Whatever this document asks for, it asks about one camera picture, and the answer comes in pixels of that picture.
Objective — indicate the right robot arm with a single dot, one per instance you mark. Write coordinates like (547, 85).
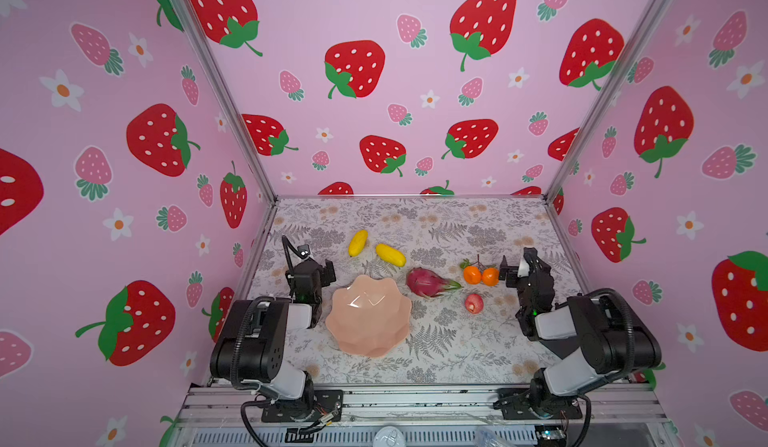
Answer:
(598, 337)

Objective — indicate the pink scalloped fruit bowl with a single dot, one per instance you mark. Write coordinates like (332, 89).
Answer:
(370, 317)

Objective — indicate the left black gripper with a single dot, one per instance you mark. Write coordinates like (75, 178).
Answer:
(325, 275)

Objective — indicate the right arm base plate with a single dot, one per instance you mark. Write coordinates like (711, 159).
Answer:
(524, 404)

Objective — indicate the yellow fake fruit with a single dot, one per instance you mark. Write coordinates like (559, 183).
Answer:
(357, 243)
(391, 255)

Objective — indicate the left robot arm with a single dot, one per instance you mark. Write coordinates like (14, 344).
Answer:
(250, 350)

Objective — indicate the small red apple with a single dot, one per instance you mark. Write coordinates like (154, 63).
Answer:
(474, 303)

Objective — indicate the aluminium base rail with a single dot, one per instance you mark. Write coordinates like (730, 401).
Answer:
(623, 414)

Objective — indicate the orange tangerines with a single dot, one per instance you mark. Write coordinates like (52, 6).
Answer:
(476, 273)

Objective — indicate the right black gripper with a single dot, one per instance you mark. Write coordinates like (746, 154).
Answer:
(516, 273)

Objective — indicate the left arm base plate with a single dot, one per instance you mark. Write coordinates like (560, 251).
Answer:
(309, 408)

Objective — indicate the pink dragon fruit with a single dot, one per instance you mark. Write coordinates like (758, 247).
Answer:
(426, 283)

